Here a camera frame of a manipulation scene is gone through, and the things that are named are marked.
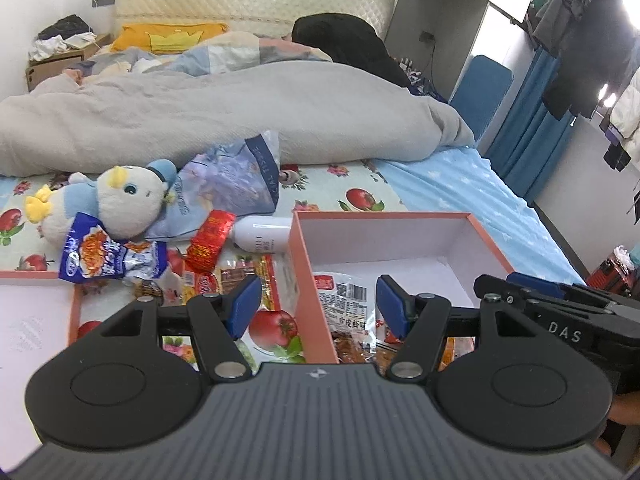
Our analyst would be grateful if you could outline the hanging clothes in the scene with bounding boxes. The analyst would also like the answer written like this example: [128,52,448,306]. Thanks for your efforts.
[534,0,637,119]

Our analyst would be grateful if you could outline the red brown strip snack pack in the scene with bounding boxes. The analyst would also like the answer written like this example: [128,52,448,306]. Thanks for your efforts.
[182,255,281,311]

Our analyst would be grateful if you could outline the floral bed sheet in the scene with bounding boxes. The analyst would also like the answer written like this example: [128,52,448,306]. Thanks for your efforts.
[1,148,584,372]

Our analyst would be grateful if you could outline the small red foil packet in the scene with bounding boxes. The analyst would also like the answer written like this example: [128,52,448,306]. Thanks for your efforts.
[186,210,235,273]

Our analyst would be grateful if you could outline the grey duvet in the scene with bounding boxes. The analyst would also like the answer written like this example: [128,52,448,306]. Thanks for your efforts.
[1,61,473,177]

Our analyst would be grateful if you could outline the pink cardboard box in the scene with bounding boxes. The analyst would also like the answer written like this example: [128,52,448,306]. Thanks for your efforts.
[288,211,514,364]

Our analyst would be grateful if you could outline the white lotion bottle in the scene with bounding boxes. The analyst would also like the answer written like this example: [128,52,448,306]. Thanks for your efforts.
[230,216,292,254]

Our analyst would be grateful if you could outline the red top tofu snack pack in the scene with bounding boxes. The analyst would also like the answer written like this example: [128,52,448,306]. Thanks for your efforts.
[331,332,398,368]

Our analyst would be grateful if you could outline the patchwork blanket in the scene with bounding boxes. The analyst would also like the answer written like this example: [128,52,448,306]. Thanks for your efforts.
[63,32,333,86]

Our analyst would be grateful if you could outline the person's right hand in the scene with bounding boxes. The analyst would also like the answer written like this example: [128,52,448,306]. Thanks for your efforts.
[608,392,640,426]

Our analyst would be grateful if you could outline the pink box lid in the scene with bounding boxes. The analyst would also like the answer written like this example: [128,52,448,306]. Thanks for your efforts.
[1,271,81,471]

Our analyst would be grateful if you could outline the white blue plush duck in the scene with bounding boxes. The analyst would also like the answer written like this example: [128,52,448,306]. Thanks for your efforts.
[24,159,177,247]

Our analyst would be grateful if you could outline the yellow pillow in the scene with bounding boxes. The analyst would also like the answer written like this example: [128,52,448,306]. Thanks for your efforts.
[111,23,229,54]

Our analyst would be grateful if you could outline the black clothing pile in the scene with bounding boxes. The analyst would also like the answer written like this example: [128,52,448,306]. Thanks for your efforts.
[291,13,410,88]

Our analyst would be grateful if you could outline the blue chair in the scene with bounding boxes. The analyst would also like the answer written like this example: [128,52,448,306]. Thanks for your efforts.
[449,55,513,142]

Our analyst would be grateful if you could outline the blue white snack bag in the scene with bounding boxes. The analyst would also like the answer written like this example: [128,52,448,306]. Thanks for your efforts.
[58,212,168,284]

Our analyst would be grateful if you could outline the red suitcase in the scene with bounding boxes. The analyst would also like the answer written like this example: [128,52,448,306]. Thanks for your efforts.
[586,254,636,297]

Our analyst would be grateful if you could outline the white wardrobe shelf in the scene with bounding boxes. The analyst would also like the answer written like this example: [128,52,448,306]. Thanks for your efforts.
[385,0,530,99]

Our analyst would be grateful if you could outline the orange snack pack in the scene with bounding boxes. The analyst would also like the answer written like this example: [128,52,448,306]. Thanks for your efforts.
[437,337,475,372]

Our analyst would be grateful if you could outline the blue curtain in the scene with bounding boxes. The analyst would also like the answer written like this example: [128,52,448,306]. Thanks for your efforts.
[485,48,576,204]

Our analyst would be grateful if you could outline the facial tissue pack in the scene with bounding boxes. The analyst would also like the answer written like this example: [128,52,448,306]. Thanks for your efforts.
[145,130,280,242]

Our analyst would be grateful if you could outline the white label dark snack pack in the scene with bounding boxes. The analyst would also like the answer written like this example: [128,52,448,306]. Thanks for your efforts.
[314,271,376,337]

